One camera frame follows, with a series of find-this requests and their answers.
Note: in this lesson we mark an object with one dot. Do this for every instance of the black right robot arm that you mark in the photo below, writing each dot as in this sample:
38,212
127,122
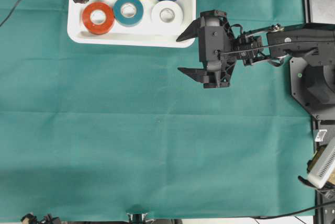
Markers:
269,44

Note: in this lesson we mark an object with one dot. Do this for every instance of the teal green tape roll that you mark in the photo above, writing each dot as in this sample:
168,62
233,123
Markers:
128,13

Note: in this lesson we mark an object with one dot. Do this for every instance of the red tape roll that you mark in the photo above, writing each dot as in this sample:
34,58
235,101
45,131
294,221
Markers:
98,18

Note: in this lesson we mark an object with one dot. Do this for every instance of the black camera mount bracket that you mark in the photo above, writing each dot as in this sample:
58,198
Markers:
140,218

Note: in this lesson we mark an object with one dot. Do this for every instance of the white plastic tray case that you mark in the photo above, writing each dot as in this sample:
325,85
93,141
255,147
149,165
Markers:
146,33

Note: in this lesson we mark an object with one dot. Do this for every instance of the white tape roll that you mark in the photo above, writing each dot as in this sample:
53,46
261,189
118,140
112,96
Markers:
167,13

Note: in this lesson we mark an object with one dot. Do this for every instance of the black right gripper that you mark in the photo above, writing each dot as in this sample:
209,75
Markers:
214,38

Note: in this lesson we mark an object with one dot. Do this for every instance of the white perforated box device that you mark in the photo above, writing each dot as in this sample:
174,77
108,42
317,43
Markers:
323,168

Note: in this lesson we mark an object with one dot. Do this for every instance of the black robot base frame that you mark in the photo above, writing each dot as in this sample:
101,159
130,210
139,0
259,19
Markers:
312,78

